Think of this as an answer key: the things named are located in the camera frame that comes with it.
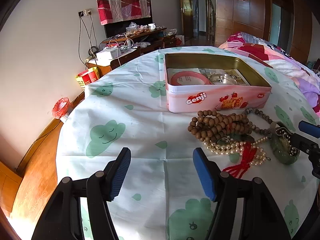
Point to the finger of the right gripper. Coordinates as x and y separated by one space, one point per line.
310 129
297 141

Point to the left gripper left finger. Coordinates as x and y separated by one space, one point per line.
61 217

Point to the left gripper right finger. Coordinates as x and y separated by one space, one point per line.
261 217

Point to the green jade bangle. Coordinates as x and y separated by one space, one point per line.
284 152

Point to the pink Genji tin box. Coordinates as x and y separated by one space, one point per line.
192 98

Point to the silver wrist watch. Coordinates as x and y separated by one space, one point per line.
222 79

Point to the white green cloud tablecloth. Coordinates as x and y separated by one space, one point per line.
162 197

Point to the pink patchwork quilt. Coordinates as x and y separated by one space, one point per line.
273 56

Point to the bin with red bag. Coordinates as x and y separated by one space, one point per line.
62 109

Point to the wooden wardrobe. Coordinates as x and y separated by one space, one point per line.
254 17

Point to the pink bangle in tin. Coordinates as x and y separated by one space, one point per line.
189 78

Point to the red yellow carton box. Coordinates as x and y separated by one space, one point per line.
88 76

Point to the white box on cabinet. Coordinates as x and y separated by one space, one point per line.
108 54

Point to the wooden TV cabinet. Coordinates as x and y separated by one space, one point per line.
127 48

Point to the white mug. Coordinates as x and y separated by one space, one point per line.
152 26

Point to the wooden door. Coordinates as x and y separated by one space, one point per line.
187 18

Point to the black television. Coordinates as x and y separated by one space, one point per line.
114 29

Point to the red patchwork cloth cover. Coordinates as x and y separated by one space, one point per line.
113 11

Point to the wall power socket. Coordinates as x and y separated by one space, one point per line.
86 12

